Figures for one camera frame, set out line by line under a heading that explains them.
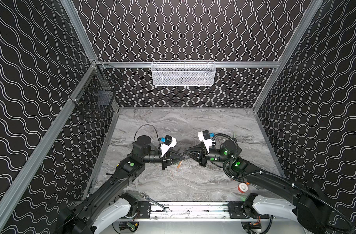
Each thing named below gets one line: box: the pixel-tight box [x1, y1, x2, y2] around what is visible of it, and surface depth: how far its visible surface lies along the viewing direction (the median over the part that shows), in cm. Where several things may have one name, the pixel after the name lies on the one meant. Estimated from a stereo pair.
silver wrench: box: [140, 192, 171, 213], surface depth 79 cm
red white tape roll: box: [237, 182, 249, 194], surface depth 82 cm
